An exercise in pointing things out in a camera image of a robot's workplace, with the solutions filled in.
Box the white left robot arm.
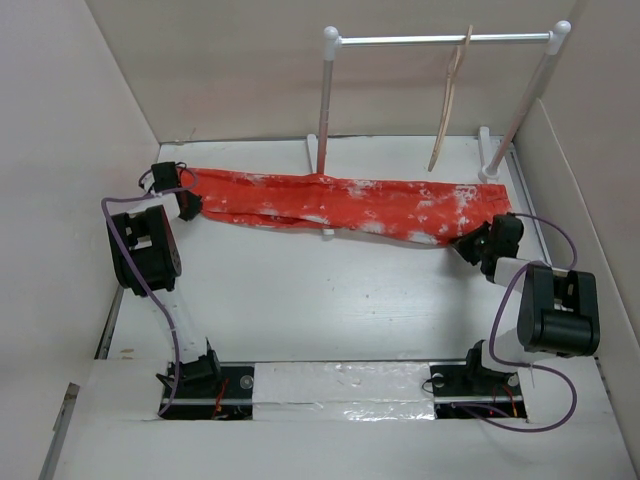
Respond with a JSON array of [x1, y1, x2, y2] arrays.
[[101, 162, 223, 397]]

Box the beige plastic hanger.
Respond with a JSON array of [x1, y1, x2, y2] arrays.
[[427, 24, 474, 172]]

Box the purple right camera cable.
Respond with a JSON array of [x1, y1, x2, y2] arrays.
[[457, 213, 580, 432]]

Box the purple camera cable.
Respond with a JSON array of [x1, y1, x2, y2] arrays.
[[99, 162, 200, 417], [457, 213, 580, 432]]

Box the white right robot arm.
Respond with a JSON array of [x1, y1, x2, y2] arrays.
[[449, 213, 600, 394]]

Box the orange white tie-dye trousers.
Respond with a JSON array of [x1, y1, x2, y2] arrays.
[[192, 168, 511, 245]]

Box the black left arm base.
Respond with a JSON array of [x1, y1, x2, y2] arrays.
[[160, 363, 255, 421]]

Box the white clothes rack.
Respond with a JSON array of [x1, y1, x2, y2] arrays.
[[305, 20, 572, 241]]

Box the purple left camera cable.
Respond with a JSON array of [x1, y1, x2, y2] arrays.
[[99, 162, 200, 417]]

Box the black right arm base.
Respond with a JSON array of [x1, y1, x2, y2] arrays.
[[421, 362, 527, 420]]

